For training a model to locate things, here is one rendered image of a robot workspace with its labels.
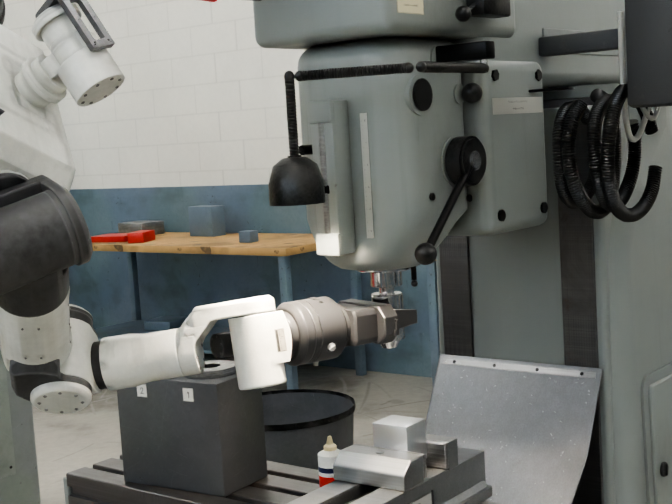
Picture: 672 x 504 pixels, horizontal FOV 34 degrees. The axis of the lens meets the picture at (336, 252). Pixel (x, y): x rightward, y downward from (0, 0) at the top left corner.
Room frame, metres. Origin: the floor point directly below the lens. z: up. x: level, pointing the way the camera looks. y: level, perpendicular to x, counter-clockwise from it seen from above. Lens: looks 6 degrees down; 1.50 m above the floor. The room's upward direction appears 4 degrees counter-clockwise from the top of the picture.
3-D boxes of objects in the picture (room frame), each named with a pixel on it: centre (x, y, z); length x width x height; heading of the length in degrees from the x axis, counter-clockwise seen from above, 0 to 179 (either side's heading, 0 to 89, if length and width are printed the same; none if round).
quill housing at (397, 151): (1.61, -0.07, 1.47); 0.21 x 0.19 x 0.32; 51
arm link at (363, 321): (1.55, 0.00, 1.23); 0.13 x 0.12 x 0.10; 37
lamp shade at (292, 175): (1.43, 0.05, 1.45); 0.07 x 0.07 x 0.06
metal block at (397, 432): (1.60, -0.08, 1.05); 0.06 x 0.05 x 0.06; 53
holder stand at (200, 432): (1.84, 0.26, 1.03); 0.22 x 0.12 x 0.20; 57
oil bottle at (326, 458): (1.67, 0.03, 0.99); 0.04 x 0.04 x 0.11
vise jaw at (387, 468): (1.56, -0.04, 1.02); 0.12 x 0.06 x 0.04; 53
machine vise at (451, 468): (1.58, -0.06, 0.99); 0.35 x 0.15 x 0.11; 143
